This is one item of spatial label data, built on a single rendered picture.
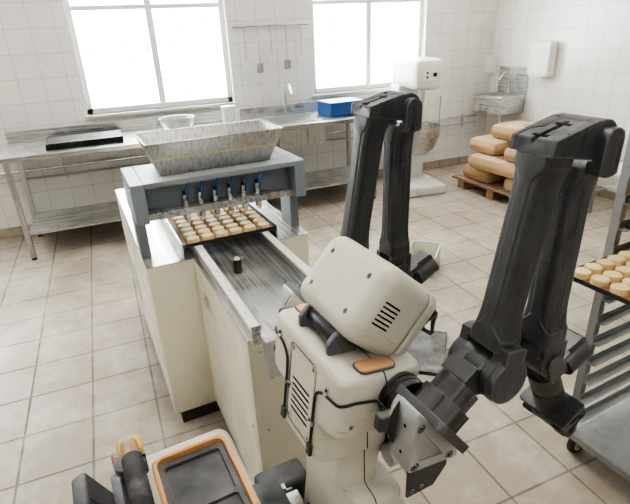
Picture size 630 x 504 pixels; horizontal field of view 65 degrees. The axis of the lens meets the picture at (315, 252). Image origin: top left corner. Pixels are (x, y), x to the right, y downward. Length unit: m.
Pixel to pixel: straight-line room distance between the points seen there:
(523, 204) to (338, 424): 0.45
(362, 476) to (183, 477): 0.35
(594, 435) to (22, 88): 4.88
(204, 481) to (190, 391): 1.40
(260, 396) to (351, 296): 0.86
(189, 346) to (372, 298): 1.56
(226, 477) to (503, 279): 0.63
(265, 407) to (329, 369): 0.85
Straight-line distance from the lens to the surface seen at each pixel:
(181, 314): 2.20
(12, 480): 2.62
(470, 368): 0.83
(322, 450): 0.97
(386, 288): 0.82
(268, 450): 1.80
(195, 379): 2.39
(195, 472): 1.07
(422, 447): 0.84
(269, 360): 1.53
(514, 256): 0.77
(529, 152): 0.75
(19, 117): 5.25
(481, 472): 2.31
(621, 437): 2.43
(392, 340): 0.87
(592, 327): 2.08
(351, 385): 0.82
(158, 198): 2.08
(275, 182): 2.20
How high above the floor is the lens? 1.68
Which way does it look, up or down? 24 degrees down
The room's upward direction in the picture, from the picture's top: 3 degrees counter-clockwise
